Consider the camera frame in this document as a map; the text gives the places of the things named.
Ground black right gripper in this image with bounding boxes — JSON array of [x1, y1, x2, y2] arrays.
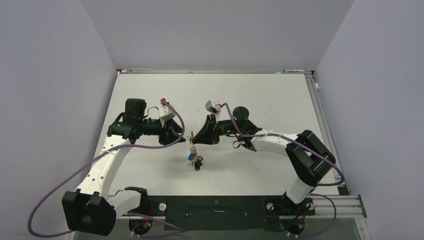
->
[[193, 113, 243, 145]]

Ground metal key holder red handle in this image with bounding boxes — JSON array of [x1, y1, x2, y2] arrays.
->
[[186, 131, 204, 171]]

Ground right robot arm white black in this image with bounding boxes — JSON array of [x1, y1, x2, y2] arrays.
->
[[191, 104, 336, 214]]

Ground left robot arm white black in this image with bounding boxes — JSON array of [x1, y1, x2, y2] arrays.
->
[[61, 98, 185, 236]]

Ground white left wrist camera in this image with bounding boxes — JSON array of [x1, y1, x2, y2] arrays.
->
[[158, 105, 176, 123]]

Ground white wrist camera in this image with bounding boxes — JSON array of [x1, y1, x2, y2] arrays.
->
[[205, 100, 222, 115], [158, 105, 176, 123]]

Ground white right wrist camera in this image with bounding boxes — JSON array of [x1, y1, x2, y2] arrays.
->
[[205, 100, 222, 115]]

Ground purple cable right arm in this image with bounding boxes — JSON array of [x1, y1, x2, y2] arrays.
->
[[220, 102, 345, 239]]

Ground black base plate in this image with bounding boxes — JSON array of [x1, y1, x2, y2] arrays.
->
[[129, 195, 316, 232]]

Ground aluminium frame rail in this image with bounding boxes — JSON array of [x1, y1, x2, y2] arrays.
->
[[62, 69, 372, 240]]

